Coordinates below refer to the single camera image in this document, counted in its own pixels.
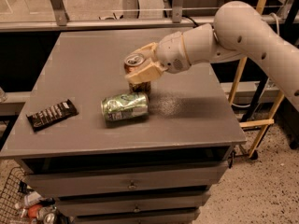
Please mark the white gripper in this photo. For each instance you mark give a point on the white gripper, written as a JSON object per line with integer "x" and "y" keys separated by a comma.
{"x": 171, "y": 53}

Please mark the orange soda can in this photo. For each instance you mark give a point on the orange soda can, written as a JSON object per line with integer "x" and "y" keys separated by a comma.
{"x": 131, "y": 64}

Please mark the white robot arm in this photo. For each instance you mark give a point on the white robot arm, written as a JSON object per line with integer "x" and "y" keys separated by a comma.
{"x": 237, "y": 31}

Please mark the crushed green soda can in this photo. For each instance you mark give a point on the crushed green soda can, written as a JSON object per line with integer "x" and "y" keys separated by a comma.
{"x": 125, "y": 106}

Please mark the grey metal railing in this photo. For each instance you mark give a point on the grey metal railing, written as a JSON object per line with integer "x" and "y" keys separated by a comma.
{"x": 72, "y": 15}

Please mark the grey drawer cabinet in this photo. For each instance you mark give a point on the grey drawer cabinet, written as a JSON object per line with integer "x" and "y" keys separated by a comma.
{"x": 151, "y": 170}

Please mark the dark chocolate bar wrapper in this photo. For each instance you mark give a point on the dark chocolate bar wrapper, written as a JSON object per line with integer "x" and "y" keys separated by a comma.
{"x": 52, "y": 115}

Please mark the white bottle in basket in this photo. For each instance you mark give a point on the white bottle in basket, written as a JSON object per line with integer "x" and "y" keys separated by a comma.
{"x": 28, "y": 200}

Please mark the orange item in basket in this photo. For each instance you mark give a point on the orange item in basket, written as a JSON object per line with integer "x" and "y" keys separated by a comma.
{"x": 32, "y": 211}

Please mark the black wire basket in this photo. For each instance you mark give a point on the black wire basket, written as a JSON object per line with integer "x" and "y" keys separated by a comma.
{"x": 15, "y": 188}

